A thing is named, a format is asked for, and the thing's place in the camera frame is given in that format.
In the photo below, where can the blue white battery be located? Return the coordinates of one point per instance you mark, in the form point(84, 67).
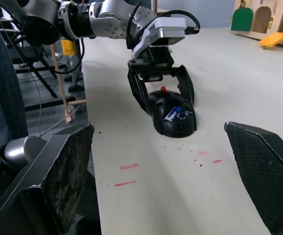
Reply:
point(171, 114)

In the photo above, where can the wooden stand leg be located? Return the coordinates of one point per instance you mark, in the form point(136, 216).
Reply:
point(60, 83)

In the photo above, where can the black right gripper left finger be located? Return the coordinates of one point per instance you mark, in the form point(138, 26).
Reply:
point(58, 176)

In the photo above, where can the dark shoe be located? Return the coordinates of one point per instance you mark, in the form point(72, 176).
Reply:
point(76, 86)

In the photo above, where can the yellow toy flap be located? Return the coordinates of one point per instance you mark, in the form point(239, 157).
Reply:
point(273, 39)

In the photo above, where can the silver robot body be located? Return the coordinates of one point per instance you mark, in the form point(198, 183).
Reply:
point(24, 150)

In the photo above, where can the green arched toy door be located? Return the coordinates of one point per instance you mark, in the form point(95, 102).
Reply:
point(241, 20)

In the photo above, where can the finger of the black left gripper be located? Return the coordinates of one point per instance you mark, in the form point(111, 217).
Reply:
point(186, 85)
point(139, 93)

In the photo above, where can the yellow sign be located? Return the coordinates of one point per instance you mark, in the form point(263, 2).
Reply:
point(67, 47)

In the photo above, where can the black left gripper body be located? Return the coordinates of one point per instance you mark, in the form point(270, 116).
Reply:
point(156, 63)

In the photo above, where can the person in blue jeans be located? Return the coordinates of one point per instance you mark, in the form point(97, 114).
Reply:
point(4, 85)

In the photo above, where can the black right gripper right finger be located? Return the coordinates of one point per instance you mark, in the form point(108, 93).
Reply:
point(266, 171)

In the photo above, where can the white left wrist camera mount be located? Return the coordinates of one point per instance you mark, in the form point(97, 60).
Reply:
point(171, 24)

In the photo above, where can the black metal chair frame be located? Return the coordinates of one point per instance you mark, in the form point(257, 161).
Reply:
point(37, 68)

